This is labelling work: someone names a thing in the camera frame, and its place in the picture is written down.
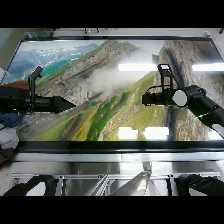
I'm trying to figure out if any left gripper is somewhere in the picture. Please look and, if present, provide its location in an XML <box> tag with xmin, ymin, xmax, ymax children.
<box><xmin>33</xmin><ymin>95</ymin><xmax>63</xmax><ymax>114</ymax></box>

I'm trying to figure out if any silver frame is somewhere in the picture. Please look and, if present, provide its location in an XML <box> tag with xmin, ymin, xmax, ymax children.
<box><xmin>0</xmin><ymin>151</ymin><xmax>224</xmax><ymax>197</ymax></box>

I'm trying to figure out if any white garment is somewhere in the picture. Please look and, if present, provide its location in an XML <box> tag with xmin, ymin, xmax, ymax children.
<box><xmin>0</xmin><ymin>125</ymin><xmax>21</xmax><ymax>151</ymax></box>

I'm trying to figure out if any blue garment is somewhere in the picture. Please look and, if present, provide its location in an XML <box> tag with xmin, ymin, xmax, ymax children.
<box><xmin>0</xmin><ymin>112</ymin><xmax>25</xmax><ymax>129</ymax></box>

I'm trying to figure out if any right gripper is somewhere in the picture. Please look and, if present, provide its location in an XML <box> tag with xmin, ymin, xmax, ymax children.
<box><xmin>141</xmin><ymin>92</ymin><xmax>175</xmax><ymax>107</ymax></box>

